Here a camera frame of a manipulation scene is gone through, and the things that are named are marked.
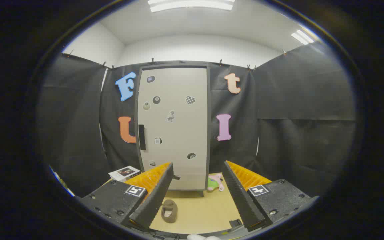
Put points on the pink and green plush toy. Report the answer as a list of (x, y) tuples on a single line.
[(214, 183)]

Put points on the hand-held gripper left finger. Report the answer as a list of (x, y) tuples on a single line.
[(155, 200)]

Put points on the small ceiling light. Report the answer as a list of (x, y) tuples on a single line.
[(302, 36)]

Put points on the white and yellow object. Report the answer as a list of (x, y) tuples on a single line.
[(62, 183)]

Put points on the small black clip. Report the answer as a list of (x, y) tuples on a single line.
[(235, 222)]

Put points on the brown fuzzy shoe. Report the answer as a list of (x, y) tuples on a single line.
[(169, 213)]

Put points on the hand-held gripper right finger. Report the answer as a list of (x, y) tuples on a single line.
[(242, 200)]

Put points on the grey shoe cabinet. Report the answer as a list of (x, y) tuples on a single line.
[(209, 133)]

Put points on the white book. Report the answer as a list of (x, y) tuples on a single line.
[(125, 172)]

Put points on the long ceiling light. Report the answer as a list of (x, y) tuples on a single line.
[(190, 4)]

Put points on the black backdrop cloth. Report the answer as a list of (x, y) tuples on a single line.
[(295, 116)]

